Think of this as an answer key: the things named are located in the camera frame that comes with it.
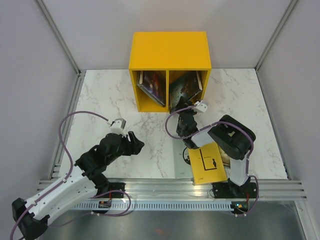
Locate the dark Wuthering Heights book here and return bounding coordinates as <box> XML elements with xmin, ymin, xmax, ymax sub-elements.
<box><xmin>169</xmin><ymin>70</ymin><xmax>203</xmax><ymax>113</ymax></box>

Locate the clear plastic file folder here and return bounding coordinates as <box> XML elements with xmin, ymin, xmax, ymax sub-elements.
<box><xmin>172</xmin><ymin>139</ymin><xmax>193</xmax><ymax>179</ymax></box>

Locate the yellow notebook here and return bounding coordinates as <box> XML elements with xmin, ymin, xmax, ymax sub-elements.
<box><xmin>188</xmin><ymin>142</ymin><xmax>227</xmax><ymax>185</ymax></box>

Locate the green Alice Wonderland book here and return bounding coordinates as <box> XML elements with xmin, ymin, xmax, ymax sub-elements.
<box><xmin>218</xmin><ymin>146</ymin><xmax>231</xmax><ymax>169</ymax></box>

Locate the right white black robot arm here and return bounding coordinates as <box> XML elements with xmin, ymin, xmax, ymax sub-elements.
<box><xmin>174</xmin><ymin>97</ymin><xmax>256</xmax><ymax>198</ymax></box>

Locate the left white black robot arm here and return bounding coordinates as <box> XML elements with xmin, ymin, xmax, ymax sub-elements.
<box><xmin>11</xmin><ymin>131</ymin><xmax>145</xmax><ymax>240</ymax></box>

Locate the yellow wooden two-slot shelf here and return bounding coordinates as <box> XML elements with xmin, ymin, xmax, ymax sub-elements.
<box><xmin>128</xmin><ymin>31</ymin><xmax>212</xmax><ymax>113</ymax></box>

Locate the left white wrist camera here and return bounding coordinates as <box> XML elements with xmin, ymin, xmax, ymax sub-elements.
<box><xmin>107</xmin><ymin>118</ymin><xmax>126</xmax><ymax>137</ymax></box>

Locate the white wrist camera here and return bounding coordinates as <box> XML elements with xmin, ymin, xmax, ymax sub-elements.
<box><xmin>193</xmin><ymin>100</ymin><xmax>209</xmax><ymax>113</ymax></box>
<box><xmin>107</xmin><ymin>118</ymin><xmax>126</xmax><ymax>137</ymax></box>

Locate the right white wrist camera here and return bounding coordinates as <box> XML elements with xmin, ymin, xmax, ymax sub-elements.
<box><xmin>193</xmin><ymin>100</ymin><xmax>209</xmax><ymax>113</ymax></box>

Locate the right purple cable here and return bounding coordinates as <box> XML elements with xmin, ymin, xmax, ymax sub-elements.
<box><xmin>165</xmin><ymin>104</ymin><xmax>260</xmax><ymax>216</ymax></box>

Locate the purple cable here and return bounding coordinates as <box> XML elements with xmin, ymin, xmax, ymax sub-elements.
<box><xmin>165</xmin><ymin>104</ymin><xmax>260</xmax><ymax>216</ymax></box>
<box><xmin>9</xmin><ymin>110</ymin><xmax>111</xmax><ymax>238</ymax></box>

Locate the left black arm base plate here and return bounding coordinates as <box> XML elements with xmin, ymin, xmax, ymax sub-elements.
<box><xmin>97</xmin><ymin>182</ymin><xmax>126</xmax><ymax>200</ymax></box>

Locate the aluminium front rail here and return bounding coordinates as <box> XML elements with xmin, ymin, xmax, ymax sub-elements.
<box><xmin>34</xmin><ymin>177</ymin><xmax>308</xmax><ymax>201</ymax></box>

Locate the white slotted cable duct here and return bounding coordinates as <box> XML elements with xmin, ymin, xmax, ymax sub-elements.
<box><xmin>72</xmin><ymin>200</ymin><xmax>234</xmax><ymax>212</ymax></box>

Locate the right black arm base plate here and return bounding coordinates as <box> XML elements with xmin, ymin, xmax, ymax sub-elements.
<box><xmin>212</xmin><ymin>182</ymin><xmax>258</xmax><ymax>199</ymax></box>

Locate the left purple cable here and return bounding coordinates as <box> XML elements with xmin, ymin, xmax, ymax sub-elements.
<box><xmin>9</xmin><ymin>110</ymin><xmax>111</xmax><ymax>238</ymax></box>

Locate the left aluminium frame post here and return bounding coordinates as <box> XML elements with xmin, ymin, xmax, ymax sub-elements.
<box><xmin>34</xmin><ymin>0</ymin><xmax>82</xmax><ymax>76</ymax></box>

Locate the aluminium frame post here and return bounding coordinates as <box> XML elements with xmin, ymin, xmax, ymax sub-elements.
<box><xmin>254</xmin><ymin>0</ymin><xmax>300</xmax><ymax>72</ymax></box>
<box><xmin>34</xmin><ymin>0</ymin><xmax>82</xmax><ymax>76</ymax></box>

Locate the right aluminium frame post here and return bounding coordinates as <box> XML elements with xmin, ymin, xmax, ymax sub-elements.
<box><xmin>254</xmin><ymin>0</ymin><xmax>300</xmax><ymax>72</ymax></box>

